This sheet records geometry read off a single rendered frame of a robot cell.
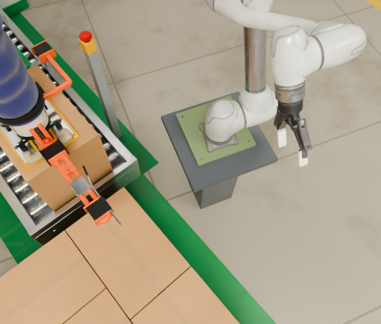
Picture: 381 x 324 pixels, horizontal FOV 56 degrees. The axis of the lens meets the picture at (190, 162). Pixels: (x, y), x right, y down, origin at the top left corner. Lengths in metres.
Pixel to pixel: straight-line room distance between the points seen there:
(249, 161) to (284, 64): 0.98
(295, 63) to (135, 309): 1.40
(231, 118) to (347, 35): 0.78
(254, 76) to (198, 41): 1.85
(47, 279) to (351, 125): 2.52
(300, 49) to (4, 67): 1.01
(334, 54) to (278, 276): 1.76
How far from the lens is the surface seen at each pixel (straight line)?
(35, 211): 2.19
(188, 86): 3.18
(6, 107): 1.61
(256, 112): 1.82
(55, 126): 1.87
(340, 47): 1.13
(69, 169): 1.59
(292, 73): 1.07
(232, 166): 1.93
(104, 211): 1.47
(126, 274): 1.96
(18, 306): 2.09
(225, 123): 1.75
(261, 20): 1.30
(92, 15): 3.90
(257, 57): 1.70
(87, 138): 1.82
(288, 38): 1.04
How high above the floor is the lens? 2.46
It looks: 63 degrees down
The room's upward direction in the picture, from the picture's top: 2 degrees clockwise
